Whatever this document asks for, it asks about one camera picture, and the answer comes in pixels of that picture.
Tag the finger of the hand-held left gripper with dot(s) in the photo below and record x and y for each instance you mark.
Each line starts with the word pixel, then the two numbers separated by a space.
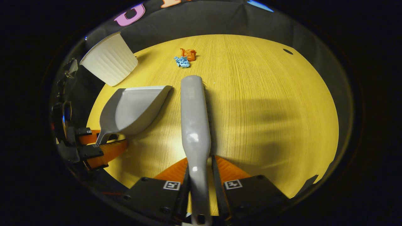
pixel 89 151
pixel 83 131

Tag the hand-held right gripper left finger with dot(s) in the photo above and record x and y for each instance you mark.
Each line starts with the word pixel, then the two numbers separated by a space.
pixel 185 188

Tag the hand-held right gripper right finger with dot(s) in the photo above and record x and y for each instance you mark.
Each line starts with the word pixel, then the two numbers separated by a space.
pixel 218 191

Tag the grey dustpan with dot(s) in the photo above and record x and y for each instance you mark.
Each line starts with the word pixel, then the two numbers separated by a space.
pixel 135 110

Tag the grey small broom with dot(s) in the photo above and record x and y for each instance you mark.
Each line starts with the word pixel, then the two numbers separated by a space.
pixel 194 125

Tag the white garbage bin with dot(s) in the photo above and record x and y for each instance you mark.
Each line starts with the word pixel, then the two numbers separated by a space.
pixel 110 62

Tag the blue paper trash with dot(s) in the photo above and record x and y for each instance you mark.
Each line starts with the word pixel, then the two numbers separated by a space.
pixel 182 62

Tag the orange paper trash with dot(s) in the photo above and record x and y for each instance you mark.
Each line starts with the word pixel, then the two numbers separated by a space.
pixel 189 54

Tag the wooden desktop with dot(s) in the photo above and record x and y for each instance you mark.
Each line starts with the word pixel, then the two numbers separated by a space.
pixel 267 94

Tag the black tape strip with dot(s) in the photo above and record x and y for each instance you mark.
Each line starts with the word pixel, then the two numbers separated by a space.
pixel 309 185

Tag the black backdrop cloth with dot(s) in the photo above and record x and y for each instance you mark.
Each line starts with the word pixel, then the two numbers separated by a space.
pixel 204 18

